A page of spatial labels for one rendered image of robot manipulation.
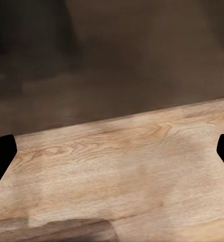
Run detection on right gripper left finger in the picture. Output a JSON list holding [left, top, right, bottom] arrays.
[[0, 134, 17, 180]]

